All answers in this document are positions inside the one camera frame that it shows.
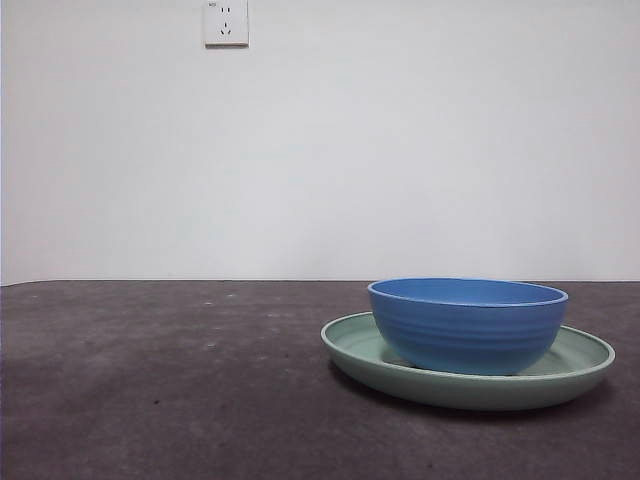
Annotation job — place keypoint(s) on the blue ribbed bowl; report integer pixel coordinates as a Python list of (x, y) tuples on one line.
[(465, 335)]

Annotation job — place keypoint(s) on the pale green plate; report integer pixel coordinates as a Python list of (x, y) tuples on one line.
[(450, 392)]

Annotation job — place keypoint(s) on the white wall socket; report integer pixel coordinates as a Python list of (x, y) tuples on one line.
[(226, 25)]

